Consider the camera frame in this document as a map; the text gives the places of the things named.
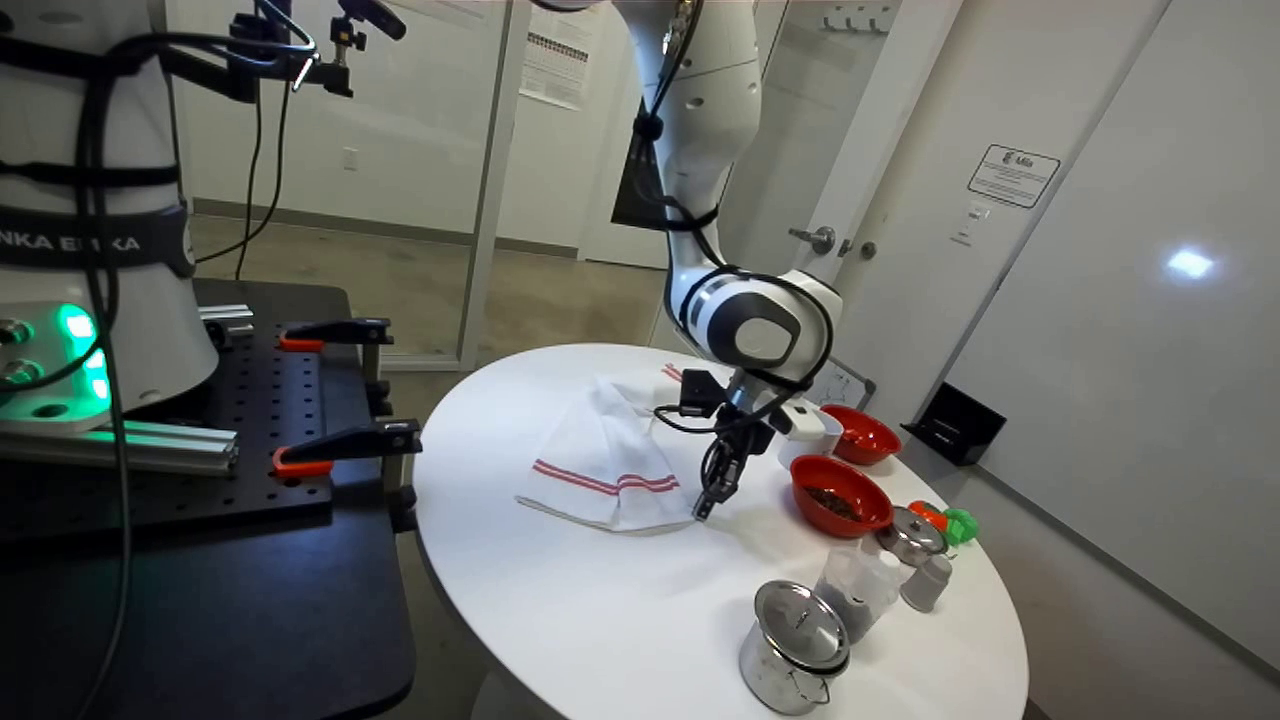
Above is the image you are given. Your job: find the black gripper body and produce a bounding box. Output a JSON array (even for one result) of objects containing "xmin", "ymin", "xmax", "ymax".
[{"xmin": 710, "ymin": 371, "xmax": 797, "ymax": 464}]

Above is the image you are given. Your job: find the white towel with red stripes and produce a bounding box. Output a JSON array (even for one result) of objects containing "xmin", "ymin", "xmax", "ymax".
[{"xmin": 511, "ymin": 358, "xmax": 705, "ymax": 535}]

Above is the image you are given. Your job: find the white mug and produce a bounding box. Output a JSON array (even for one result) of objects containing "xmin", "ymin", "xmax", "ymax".
[{"xmin": 784, "ymin": 404, "xmax": 846, "ymax": 464}]

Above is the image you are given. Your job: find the small leaning whiteboard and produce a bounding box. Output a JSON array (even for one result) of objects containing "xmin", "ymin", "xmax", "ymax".
[{"xmin": 832, "ymin": 358, "xmax": 879, "ymax": 413}]

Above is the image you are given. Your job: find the empty red bowl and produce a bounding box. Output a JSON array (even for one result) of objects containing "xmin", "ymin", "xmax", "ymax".
[{"xmin": 818, "ymin": 399, "xmax": 908, "ymax": 467}]

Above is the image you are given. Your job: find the red bowl with dark beans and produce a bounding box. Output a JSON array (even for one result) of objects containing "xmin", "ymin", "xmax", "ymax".
[{"xmin": 789, "ymin": 452, "xmax": 896, "ymax": 544}]

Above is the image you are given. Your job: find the translucent cup with dark contents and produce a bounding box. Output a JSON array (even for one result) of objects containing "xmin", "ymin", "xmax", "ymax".
[{"xmin": 812, "ymin": 535, "xmax": 908, "ymax": 644}]

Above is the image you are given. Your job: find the steel pot with lid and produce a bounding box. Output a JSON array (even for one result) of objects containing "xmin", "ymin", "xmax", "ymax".
[{"xmin": 734, "ymin": 576, "xmax": 854, "ymax": 718}]

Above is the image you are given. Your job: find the silver door lever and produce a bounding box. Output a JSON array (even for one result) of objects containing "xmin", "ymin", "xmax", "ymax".
[{"xmin": 784, "ymin": 220, "xmax": 838, "ymax": 261}]

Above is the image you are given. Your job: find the grey shaker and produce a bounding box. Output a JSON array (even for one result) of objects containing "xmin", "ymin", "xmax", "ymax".
[{"xmin": 896, "ymin": 547, "xmax": 960, "ymax": 616}]

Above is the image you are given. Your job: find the small green object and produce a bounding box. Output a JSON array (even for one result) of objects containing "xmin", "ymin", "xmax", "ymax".
[{"xmin": 938, "ymin": 504, "xmax": 983, "ymax": 547}]

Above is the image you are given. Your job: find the white framed glass door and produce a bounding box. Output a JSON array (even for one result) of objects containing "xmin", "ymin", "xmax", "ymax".
[{"xmin": 743, "ymin": 0, "xmax": 971, "ymax": 393}]

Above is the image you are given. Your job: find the black equipment cart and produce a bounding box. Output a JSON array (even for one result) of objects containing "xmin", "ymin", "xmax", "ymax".
[{"xmin": 0, "ymin": 275, "xmax": 419, "ymax": 720}]

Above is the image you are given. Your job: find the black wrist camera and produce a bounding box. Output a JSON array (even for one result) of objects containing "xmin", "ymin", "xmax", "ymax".
[{"xmin": 676, "ymin": 364, "xmax": 728, "ymax": 413}]

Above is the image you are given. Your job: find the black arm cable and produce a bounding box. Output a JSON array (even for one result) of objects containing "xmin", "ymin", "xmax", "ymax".
[{"xmin": 646, "ymin": 398, "xmax": 717, "ymax": 436}]

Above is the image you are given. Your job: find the white paper wall sign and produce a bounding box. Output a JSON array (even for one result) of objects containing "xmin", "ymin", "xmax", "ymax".
[{"xmin": 963, "ymin": 139, "xmax": 1068, "ymax": 213}]

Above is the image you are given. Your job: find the black clamp orange handle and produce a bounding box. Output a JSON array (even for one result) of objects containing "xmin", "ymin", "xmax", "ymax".
[
  {"xmin": 266, "ymin": 417, "xmax": 427, "ymax": 535},
  {"xmin": 277, "ymin": 315, "xmax": 398, "ymax": 421}
]

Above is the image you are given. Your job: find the large wall whiteboard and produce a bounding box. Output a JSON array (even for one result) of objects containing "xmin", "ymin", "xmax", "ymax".
[{"xmin": 932, "ymin": 0, "xmax": 1280, "ymax": 672}]

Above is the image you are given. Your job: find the thin black camera cable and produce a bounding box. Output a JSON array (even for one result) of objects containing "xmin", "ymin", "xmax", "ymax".
[{"xmin": 232, "ymin": 73, "xmax": 298, "ymax": 273}]

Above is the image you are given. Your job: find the black camera on mount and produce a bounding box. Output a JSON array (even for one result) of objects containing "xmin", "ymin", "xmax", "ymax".
[{"xmin": 223, "ymin": 0, "xmax": 413, "ymax": 99}]

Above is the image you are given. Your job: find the long black base cable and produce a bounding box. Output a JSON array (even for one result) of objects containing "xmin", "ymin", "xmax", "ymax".
[{"xmin": 65, "ymin": 32, "xmax": 182, "ymax": 720}]

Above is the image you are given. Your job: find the aluminium rail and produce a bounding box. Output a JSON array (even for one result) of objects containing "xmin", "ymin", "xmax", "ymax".
[{"xmin": 0, "ymin": 417, "xmax": 245, "ymax": 480}]

